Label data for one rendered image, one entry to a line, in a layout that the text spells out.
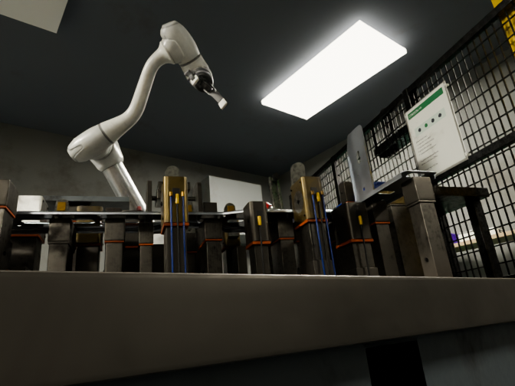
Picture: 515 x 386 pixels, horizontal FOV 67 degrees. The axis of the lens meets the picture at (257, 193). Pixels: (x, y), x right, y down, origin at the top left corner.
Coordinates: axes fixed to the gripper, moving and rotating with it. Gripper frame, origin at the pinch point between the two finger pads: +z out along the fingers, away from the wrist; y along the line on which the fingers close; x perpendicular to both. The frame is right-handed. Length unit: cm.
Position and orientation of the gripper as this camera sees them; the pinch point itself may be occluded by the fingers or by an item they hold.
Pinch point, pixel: (210, 93)
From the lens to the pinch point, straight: 147.2
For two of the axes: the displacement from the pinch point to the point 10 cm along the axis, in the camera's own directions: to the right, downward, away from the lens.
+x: 6.7, -7.2, -2.0
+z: 2.5, 4.7, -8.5
